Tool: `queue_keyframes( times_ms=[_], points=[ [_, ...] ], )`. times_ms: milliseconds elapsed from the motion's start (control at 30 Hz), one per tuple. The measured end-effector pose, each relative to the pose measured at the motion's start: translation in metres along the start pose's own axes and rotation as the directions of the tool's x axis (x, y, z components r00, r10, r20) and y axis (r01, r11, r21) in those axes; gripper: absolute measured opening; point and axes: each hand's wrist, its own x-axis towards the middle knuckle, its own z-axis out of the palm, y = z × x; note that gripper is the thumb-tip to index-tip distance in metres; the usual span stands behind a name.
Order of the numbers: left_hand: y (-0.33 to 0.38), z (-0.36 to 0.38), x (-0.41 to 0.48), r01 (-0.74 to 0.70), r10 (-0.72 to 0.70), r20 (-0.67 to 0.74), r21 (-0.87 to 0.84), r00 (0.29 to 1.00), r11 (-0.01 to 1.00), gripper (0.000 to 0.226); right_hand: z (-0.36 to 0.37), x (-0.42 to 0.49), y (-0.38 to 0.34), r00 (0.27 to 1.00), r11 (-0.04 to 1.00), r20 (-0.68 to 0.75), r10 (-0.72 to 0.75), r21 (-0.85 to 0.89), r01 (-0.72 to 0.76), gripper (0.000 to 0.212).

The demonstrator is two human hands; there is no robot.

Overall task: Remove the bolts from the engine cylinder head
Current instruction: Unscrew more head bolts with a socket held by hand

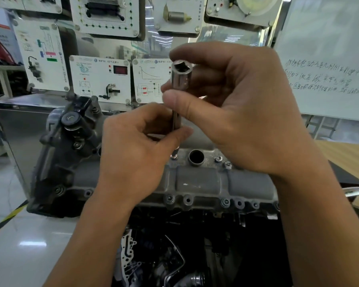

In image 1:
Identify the white panel black lever sensor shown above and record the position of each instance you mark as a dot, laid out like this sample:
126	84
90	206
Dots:
95	83

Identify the white sensor training panel board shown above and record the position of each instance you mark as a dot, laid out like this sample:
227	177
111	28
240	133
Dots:
15	131

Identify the yellow blue disc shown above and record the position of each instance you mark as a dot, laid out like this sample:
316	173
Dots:
257	4

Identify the white panel green red labels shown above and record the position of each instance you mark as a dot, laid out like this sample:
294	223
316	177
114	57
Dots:
57	74

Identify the white panel brass filter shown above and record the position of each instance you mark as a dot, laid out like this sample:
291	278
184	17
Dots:
194	5

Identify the person's right hand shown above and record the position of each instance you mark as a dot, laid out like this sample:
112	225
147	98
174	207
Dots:
251	116

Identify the white panel yellow disc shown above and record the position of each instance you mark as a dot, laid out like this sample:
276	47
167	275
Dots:
218	16

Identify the large whiteboard on stand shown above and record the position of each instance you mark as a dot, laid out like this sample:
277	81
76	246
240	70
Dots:
326	32

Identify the red hoist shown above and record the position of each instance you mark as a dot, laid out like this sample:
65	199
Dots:
0	47

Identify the dark grey intake pipe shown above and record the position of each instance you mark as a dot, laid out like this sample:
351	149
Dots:
194	279

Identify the engine on beige stand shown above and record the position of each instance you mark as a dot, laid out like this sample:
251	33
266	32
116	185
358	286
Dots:
3	83

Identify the white panel control module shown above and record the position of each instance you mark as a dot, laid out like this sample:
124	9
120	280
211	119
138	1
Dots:
76	23

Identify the silver socket extension bar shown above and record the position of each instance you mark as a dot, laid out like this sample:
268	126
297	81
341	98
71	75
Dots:
179	80

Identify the grey wall cabinet orange strip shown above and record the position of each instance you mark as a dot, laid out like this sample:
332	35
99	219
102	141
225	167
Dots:
0	26

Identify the white panel curve graph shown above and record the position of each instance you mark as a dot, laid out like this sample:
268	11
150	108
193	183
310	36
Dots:
152	68

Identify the black engine on trolley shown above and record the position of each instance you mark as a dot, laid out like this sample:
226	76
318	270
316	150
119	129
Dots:
18	86

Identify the chrome handwheel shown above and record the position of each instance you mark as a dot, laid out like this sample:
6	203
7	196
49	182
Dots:
357	191

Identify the grey metal engine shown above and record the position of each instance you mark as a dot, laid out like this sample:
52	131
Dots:
203	182

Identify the clear cased control module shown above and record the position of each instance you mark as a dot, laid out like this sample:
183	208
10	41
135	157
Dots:
103	5

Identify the person's left hand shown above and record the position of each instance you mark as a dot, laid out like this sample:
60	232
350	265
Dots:
131	158

